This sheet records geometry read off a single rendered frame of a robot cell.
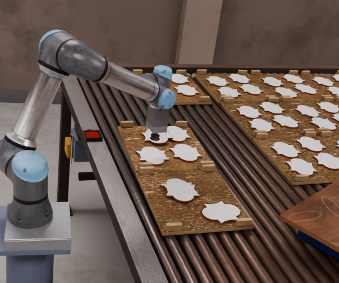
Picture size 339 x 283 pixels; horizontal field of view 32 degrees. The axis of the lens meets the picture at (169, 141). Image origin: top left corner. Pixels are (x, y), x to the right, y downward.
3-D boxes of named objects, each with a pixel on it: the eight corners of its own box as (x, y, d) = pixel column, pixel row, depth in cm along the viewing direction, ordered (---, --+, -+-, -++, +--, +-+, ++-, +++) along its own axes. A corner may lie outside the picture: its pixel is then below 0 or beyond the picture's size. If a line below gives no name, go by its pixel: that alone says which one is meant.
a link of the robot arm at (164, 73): (148, 65, 231) (165, 63, 236) (145, 91, 236) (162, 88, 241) (160, 72, 226) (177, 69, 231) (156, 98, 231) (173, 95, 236)
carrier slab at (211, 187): (162, 236, 203) (163, 232, 202) (135, 175, 237) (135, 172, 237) (253, 229, 213) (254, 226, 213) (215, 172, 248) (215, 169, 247)
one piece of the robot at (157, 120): (178, 101, 236) (173, 137, 243) (169, 92, 243) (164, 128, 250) (155, 103, 232) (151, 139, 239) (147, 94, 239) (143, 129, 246)
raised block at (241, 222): (236, 227, 211) (238, 220, 209) (234, 224, 212) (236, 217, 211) (251, 226, 212) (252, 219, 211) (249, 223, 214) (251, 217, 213)
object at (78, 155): (71, 169, 283) (73, 136, 275) (67, 155, 295) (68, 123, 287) (94, 168, 287) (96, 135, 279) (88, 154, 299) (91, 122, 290)
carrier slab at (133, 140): (135, 173, 239) (136, 170, 238) (117, 128, 273) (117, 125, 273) (215, 170, 249) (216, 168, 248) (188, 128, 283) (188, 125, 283)
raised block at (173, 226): (165, 232, 203) (166, 225, 201) (164, 228, 204) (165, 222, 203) (182, 231, 204) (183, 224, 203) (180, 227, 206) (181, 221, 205)
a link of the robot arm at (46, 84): (0, 181, 198) (66, 33, 190) (-17, 161, 208) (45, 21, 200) (30, 186, 206) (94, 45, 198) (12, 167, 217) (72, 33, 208)
